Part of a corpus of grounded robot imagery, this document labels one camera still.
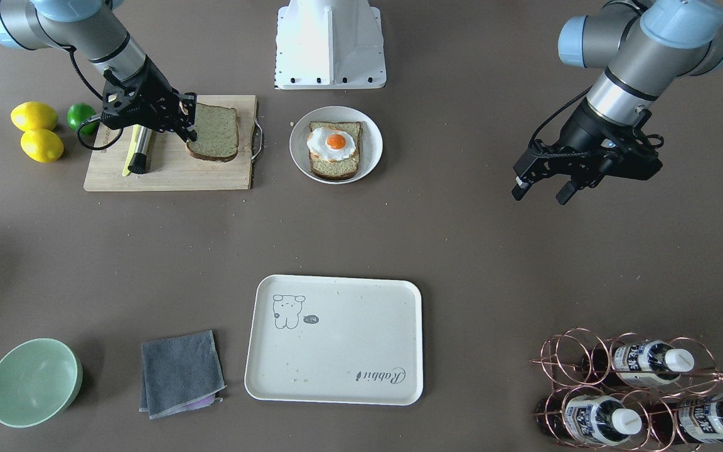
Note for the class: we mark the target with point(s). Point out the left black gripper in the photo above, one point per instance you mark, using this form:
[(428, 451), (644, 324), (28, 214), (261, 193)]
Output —
[(580, 130)]

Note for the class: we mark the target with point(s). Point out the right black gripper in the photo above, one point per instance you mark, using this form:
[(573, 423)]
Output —
[(155, 88)]

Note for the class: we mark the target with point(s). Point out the bread slice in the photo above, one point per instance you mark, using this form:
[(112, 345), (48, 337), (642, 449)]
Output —
[(217, 134), (343, 169)]

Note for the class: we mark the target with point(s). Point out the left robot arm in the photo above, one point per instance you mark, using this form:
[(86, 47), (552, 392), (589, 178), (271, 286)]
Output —
[(641, 47)]

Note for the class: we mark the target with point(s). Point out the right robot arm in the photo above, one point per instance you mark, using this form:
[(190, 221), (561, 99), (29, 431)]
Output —
[(89, 27)]

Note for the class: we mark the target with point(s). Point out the cream rabbit tray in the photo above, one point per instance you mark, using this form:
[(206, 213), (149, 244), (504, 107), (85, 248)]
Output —
[(336, 340)]

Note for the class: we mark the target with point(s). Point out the bamboo cutting board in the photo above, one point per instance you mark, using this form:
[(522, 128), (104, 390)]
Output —
[(170, 167)]

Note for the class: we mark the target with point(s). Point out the yellow plastic knife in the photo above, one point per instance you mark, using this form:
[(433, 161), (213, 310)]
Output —
[(131, 150)]

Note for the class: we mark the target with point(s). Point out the steel muddler black tip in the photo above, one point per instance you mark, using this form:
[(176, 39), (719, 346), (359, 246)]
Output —
[(139, 163)]

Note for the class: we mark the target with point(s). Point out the green lime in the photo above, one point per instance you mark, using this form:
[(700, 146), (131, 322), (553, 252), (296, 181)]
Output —
[(79, 113)]

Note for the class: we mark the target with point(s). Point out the fried egg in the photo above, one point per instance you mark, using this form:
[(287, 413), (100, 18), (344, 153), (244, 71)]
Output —
[(331, 145)]

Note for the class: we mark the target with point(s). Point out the yellow lemon lower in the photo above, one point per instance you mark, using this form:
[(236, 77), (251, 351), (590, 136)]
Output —
[(41, 145)]

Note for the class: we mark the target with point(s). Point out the yellow lemon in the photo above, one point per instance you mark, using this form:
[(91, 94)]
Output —
[(41, 145), (32, 115)]

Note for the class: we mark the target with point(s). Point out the bread slice under egg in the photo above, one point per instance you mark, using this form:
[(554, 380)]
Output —
[(343, 169)]

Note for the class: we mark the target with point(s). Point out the white round plate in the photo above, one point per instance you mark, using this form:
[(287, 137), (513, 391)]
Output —
[(371, 141)]

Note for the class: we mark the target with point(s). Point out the yellow lemon upper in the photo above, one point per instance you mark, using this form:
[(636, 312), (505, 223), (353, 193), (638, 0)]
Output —
[(32, 115)]

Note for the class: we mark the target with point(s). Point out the top tea bottle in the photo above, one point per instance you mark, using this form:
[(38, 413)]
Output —
[(638, 365)]

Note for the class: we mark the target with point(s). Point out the tea bottle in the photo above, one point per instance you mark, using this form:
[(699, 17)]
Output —
[(586, 419), (638, 365), (699, 421)]

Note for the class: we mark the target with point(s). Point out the lower tea bottle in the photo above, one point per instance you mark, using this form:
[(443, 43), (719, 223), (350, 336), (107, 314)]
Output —
[(699, 421), (586, 419)]

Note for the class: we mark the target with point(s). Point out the grey folded cloth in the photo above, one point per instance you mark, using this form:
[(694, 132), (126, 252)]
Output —
[(180, 374)]

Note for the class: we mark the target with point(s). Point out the mint green bowl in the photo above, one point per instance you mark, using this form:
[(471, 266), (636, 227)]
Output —
[(38, 380)]

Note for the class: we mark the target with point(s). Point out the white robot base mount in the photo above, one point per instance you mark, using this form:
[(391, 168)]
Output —
[(329, 45)]

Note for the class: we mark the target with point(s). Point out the copper wire bottle rack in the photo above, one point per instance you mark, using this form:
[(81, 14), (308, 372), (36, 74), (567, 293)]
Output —
[(561, 354)]

